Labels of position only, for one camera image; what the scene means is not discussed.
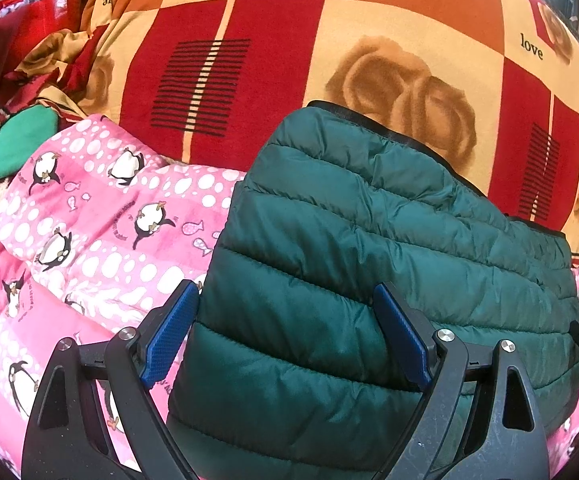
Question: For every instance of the red patterned cloth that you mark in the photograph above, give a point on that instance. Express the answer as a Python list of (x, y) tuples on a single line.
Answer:
[(44, 15)]

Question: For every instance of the pink penguin print quilt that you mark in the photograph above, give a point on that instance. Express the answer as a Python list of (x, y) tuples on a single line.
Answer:
[(94, 240)]

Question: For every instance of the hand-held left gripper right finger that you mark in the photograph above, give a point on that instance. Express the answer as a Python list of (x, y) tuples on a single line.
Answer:
[(402, 335)]

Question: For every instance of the red orange rose print blanket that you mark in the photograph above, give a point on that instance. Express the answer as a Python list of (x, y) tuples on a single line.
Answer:
[(279, 60)]

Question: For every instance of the bright green cloth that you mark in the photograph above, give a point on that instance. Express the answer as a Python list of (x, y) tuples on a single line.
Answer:
[(14, 145)]

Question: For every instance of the dark green puffer jacket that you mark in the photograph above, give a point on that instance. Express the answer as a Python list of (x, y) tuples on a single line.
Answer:
[(344, 210)]

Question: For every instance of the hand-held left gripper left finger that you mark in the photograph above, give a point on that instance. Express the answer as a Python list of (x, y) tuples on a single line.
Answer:
[(169, 335)]

